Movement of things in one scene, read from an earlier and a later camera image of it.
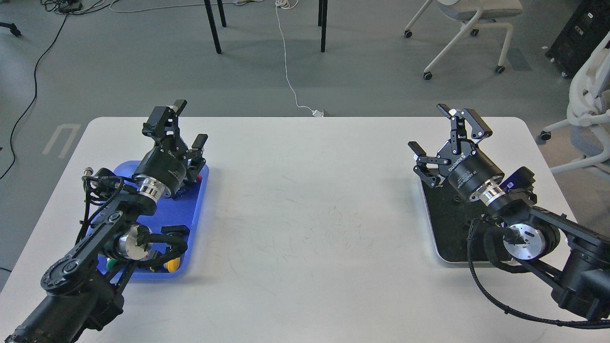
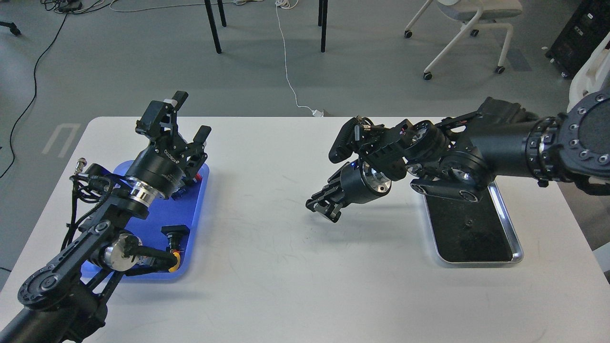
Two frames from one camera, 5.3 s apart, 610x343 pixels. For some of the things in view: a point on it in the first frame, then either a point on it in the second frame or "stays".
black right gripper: (471, 171) -> (358, 182)
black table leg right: (324, 11) stays
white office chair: (475, 11) stays
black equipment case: (587, 26) stays
